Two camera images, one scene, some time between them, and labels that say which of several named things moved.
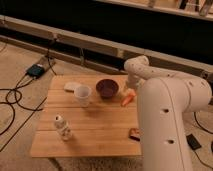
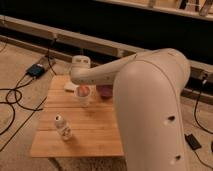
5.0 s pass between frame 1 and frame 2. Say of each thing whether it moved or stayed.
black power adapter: stayed
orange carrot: moved
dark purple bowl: stayed
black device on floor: stayed
